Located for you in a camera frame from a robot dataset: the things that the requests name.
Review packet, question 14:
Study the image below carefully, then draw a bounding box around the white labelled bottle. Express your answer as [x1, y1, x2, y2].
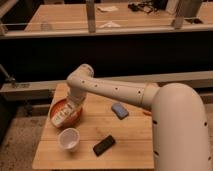
[53, 100, 83, 128]

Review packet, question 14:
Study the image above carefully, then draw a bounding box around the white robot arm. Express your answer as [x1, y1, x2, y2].
[67, 64, 212, 171]

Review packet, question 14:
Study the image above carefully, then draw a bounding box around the orange ceramic bowl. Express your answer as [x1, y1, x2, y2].
[48, 97, 84, 130]

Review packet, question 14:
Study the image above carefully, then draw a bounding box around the blue sponge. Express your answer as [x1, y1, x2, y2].
[111, 103, 129, 120]

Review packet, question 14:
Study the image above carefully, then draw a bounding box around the orange pen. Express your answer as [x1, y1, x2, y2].
[143, 111, 152, 116]

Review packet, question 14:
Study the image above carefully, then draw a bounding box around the small wooden table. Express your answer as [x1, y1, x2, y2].
[32, 82, 160, 171]

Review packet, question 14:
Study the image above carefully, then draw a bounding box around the white crumpled paper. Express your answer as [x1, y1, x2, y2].
[99, 21, 121, 28]

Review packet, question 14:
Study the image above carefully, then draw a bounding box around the black rectangular bar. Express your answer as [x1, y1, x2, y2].
[93, 135, 116, 156]

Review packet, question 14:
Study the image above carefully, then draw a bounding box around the white paper cup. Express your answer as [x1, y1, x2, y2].
[58, 128, 80, 152]

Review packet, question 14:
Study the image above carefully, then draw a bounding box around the white paper sheet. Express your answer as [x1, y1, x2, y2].
[97, 6, 118, 12]

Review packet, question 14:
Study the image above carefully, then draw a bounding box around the clear plastic cup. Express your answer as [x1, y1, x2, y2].
[41, 22, 51, 31]

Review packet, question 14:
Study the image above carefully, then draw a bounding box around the grey metal post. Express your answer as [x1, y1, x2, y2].
[86, 0, 96, 33]
[172, 0, 184, 29]

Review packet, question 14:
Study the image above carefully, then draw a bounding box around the black cables pile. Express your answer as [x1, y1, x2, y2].
[127, 1, 159, 14]

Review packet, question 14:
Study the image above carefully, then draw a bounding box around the metal clamp bracket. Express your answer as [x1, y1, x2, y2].
[0, 63, 30, 89]

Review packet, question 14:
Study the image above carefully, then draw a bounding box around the grey metal post right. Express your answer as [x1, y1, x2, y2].
[172, 0, 184, 29]

